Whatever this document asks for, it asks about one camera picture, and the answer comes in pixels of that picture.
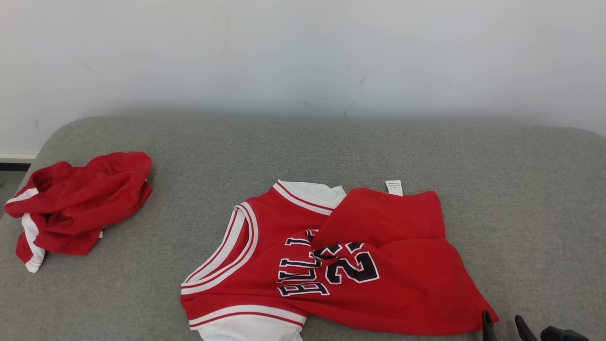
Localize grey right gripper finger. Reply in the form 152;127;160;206
482;310;496;341
515;315;539;341

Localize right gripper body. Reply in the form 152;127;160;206
540;326;590;341

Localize red basketball jersey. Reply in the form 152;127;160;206
180;179;499;341

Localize red shorts white stripes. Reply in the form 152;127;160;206
4;152;153;274

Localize grey fabric sofa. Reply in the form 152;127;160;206
0;116;606;341

